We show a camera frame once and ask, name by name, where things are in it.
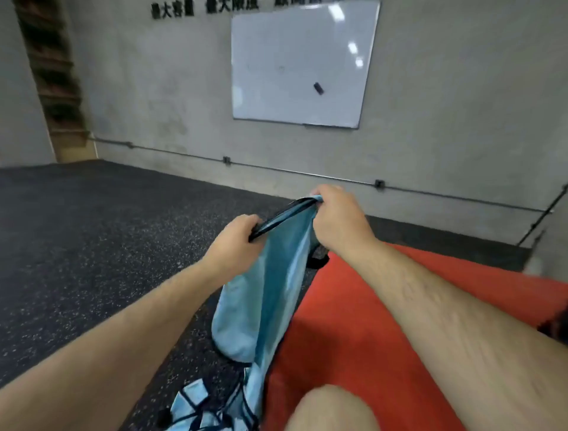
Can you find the person's left hand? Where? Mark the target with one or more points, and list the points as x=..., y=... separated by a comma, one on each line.
x=228, y=251

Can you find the person's right hand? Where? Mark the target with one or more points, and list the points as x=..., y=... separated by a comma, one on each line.
x=344, y=224

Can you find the person's left fingers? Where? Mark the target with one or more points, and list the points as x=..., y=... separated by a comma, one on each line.
x=252, y=224

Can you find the person's right fingers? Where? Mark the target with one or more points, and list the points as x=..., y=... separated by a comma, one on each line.
x=330, y=195

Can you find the person's left forearm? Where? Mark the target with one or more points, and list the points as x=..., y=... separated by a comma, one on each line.
x=111, y=355

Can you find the person's right forearm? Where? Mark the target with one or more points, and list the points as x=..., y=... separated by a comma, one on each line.
x=443, y=333

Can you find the black whiteboard eraser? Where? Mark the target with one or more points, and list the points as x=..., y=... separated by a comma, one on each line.
x=318, y=88

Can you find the red floor mat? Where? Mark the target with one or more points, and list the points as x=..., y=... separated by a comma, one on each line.
x=350, y=324

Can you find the person's knee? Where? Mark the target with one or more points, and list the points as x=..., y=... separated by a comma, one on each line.
x=333, y=410

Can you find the slanted metal corner conduit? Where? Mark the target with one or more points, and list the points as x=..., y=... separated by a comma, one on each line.
x=539, y=220

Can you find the long metal wall conduit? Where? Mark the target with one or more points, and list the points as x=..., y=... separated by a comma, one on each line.
x=288, y=169

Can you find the white wall whiteboard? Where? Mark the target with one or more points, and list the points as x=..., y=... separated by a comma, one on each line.
x=288, y=66

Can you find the wooden wall shelf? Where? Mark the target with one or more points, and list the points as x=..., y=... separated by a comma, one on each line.
x=60, y=89

